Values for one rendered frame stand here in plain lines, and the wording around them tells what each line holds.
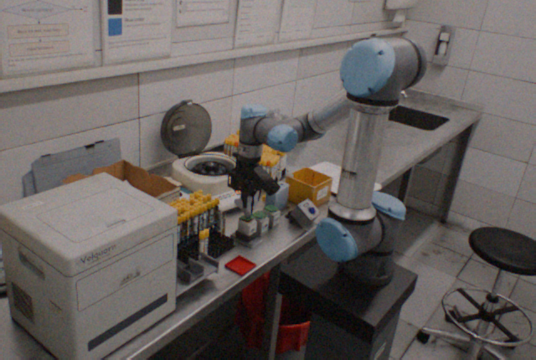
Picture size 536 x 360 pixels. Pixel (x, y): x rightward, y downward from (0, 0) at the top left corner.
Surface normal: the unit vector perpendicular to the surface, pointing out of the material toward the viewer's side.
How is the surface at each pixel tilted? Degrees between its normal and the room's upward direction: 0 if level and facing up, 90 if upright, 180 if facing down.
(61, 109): 90
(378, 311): 3
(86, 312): 90
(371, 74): 82
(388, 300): 3
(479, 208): 90
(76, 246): 0
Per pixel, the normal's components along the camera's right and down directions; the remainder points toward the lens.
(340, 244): -0.75, 0.31
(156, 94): 0.80, 0.32
